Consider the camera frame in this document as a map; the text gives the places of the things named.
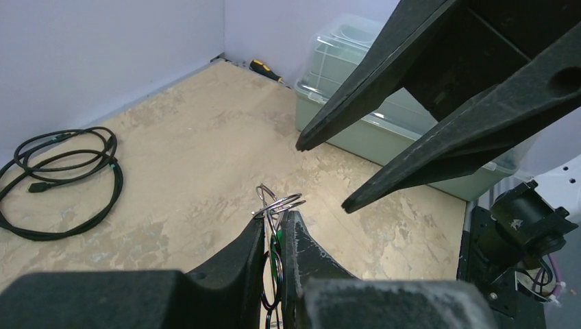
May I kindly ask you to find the yellow black clamp tool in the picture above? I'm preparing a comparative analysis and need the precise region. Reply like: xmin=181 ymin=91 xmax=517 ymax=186
xmin=249 ymin=60 xmax=290 ymax=88

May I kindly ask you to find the metal key organizer ring plate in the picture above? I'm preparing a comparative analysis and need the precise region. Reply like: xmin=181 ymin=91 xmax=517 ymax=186
xmin=252 ymin=184 xmax=306 ymax=328

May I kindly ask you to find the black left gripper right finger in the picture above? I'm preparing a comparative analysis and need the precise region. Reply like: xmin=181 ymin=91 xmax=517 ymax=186
xmin=281 ymin=210 xmax=497 ymax=328

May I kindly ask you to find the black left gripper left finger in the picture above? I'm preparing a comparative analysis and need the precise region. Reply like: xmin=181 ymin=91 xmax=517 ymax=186
xmin=1 ymin=219 xmax=264 ymax=328

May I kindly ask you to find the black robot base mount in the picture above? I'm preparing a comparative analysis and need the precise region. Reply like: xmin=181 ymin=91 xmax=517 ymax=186
xmin=457 ymin=204 xmax=578 ymax=328

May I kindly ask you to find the black coiled cable right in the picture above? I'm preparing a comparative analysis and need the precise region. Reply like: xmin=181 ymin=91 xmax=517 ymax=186
xmin=0 ymin=126 xmax=124 ymax=242

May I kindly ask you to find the clear plastic storage bin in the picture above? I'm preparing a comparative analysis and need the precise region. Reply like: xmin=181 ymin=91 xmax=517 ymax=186
xmin=294 ymin=14 xmax=536 ymax=202

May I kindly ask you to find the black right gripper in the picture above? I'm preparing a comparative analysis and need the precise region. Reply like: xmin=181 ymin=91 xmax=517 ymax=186
xmin=295 ymin=1 xmax=580 ymax=213

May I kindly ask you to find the green key tag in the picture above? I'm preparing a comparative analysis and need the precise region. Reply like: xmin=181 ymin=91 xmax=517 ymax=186
xmin=273 ymin=230 xmax=284 ymax=253

